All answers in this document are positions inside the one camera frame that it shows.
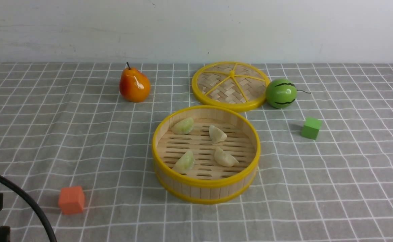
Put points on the pale green dumpling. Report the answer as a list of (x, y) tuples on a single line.
[(184, 126), (185, 163)]

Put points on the cream white dumpling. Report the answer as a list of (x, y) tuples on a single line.
[(224, 159), (216, 135)]

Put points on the bamboo steamer tray yellow rim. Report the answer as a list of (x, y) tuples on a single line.
[(208, 182)]

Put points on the woven steamer lid yellow rim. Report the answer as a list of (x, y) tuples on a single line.
[(237, 86)]

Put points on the orange foam cube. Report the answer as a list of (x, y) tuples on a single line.
[(71, 200)]

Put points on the orange toy pear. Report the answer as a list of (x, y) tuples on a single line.
[(134, 86)]

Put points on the green toy watermelon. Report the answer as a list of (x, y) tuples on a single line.
[(281, 93)]

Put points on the green foam cube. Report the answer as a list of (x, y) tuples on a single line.
[(311, 128)]

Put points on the grey checked tablecloth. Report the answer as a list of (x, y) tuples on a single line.
[(65, 125)]

